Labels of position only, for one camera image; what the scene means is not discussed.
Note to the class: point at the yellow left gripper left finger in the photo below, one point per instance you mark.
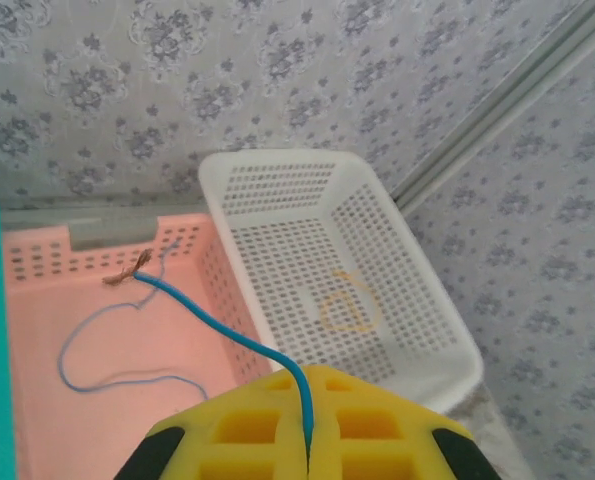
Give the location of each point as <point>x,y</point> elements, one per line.
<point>247,430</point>

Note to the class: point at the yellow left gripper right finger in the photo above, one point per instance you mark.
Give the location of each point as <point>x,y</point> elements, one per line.
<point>377,430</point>

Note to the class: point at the yellow rubber band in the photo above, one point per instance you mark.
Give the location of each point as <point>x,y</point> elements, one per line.
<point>349,328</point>

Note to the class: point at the pink perforated plastic basket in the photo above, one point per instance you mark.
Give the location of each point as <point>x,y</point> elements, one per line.
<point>127,340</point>

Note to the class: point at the white perforated plastic basket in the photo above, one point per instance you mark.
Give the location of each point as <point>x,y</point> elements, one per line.
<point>297,240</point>

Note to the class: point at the aluminium frame post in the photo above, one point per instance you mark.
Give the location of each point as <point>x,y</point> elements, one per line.
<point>502,105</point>

